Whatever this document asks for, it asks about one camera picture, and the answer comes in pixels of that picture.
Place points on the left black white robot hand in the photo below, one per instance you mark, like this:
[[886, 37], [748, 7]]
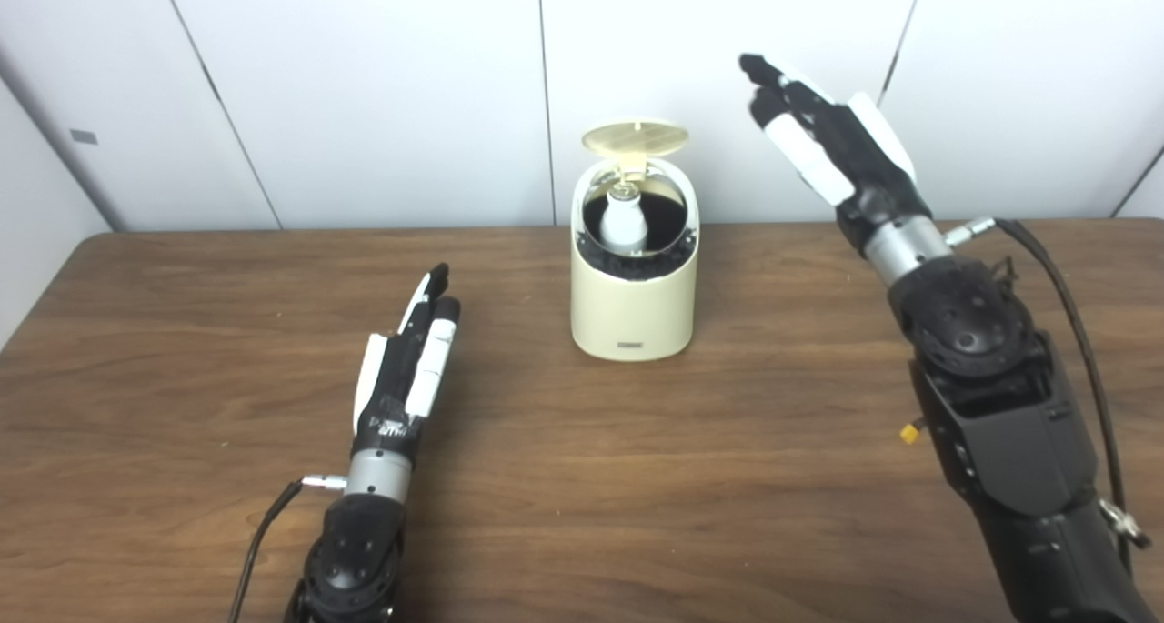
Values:
[[400, 377]]

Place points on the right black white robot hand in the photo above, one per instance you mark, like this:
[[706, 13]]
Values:
[[855, 155]]

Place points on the cream round bin lid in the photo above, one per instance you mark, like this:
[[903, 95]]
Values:
[[635, 136]]

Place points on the cream-colored round bin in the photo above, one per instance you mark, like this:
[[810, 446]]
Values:
[[632, 318]]

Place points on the small white plastic bottle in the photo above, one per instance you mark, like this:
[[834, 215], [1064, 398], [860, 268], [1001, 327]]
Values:
[[624, 223]]

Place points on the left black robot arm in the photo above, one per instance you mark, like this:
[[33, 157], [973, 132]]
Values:
[[359, 550]]

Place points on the black bin liner bag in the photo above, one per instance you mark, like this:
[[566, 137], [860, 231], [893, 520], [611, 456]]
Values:
[[668, 227]]

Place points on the small yellow connector plug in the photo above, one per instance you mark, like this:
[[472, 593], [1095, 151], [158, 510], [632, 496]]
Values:
[[909, 434]]

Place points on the small grey wall tag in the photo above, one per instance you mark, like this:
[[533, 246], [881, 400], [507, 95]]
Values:
[[84, 136]]

